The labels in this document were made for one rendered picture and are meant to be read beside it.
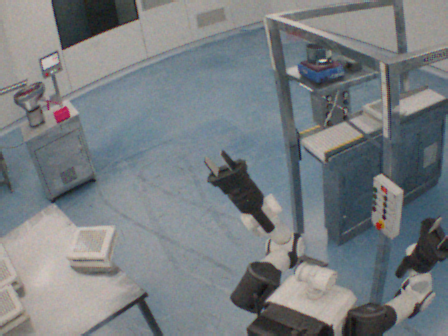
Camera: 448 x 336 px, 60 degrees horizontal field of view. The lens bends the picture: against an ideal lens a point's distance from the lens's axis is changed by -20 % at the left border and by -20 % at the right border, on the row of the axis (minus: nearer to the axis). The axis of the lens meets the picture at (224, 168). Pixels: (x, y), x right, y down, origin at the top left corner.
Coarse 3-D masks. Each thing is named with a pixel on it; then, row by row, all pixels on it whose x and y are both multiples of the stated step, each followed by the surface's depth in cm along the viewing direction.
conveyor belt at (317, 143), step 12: (420, 96) 305; (432, 96) 303; (408, 108) 292; (420, 108) 290; (324, 132) 282; (336, 132) 280; (348, 132) 278; (312, 144) 273; (324, 144) 271; (336, 144) 268
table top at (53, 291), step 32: (32, 224) 251; (64, 224) 246; (32, 256) 224; (64, 256) 221; (32, 288) 202; (64, 288) 200; (96, 288) 198; (128, 288) 197; (32, 320) 182; (64, 320) 181; (96, 320) 180
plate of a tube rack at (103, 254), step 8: (112, 232) 222; (72, 240) 221; (104, 240) 217; (72, 248) 215; (104, 248) 212; (72, 256) 210; (80, 256) 209; (88, 256) 208; (96, 256) 208; (104, 256) 207
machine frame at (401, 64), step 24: (360, 0) 259; (384, 0) 262; (360, 48) 176; (432, 48) 170; (408, 72) 299; (288, 96) 265; (408, 96) 310; (288, 120) 272; (288, 144) 280; (384, 144) 182; (288, 168) 294; (384, 168) 189; (384, 240) 207; (384, 264) 217
